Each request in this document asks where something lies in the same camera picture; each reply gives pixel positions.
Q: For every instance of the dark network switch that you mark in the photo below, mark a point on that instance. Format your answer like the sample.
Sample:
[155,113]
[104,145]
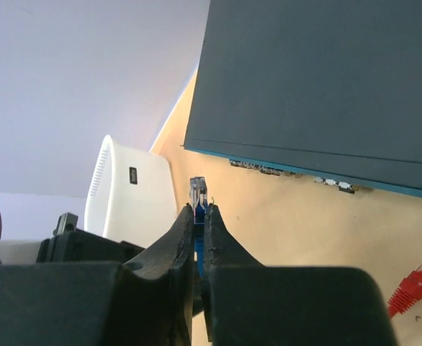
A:
[331,89]

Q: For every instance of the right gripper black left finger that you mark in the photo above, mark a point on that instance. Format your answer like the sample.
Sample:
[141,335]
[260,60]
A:
[164,281]

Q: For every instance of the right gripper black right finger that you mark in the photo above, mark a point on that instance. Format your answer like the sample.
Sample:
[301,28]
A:
[226,283]

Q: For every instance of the white plastic tub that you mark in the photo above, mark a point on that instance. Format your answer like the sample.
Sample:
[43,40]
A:
[131,195]

